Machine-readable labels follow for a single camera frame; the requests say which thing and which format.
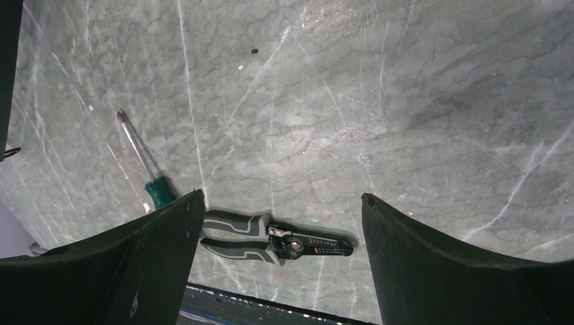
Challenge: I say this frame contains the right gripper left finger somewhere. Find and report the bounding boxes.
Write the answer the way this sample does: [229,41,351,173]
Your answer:
[1,190,206,324]

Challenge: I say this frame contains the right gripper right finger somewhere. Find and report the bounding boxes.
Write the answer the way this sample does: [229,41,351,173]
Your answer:
[361,193,573,324]

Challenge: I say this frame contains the black grey pliers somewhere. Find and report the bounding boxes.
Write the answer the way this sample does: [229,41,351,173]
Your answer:
[200,210,354,266]

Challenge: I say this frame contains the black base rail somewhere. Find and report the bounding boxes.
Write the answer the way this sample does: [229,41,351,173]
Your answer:
[177,282,364,325]

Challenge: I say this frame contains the green handled screwdriver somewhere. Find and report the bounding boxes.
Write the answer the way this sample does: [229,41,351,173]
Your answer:
[116,111,175,210]

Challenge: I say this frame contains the black wire dish rack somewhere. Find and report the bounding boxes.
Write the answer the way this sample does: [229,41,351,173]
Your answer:
[1,0,23,162]

